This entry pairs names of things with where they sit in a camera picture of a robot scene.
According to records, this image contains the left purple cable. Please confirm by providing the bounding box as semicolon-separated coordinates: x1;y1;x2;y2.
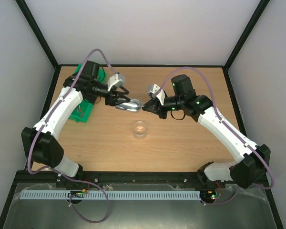
27;48;121;224

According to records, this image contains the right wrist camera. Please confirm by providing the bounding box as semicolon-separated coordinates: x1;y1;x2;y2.
147;84;166;105

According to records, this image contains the clear glass jar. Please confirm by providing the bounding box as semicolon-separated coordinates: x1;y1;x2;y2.
132;121;148;140

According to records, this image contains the green black bin set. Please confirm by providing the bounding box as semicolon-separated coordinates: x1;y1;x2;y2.
69;66;107;123

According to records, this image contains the silver metal scoop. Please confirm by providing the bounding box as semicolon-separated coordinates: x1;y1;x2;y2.
115;99;142;113

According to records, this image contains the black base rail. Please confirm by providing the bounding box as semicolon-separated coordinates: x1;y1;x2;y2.
14;169;267;189

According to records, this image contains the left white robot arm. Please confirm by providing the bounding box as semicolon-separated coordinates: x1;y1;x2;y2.
21;62;130;177

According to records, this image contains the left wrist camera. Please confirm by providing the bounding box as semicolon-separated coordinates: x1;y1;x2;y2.
107;73;125;91

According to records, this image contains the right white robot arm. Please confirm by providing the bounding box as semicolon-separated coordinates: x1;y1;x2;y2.
143;74;271;188

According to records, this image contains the light blue cable duct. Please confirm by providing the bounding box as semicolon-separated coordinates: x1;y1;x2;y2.
20;190;201;200

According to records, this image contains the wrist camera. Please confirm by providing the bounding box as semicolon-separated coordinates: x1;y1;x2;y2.
107;73;125;91
147;84;166;105

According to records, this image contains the black cage frame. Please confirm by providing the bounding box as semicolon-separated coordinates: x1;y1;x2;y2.
0;0;284;229

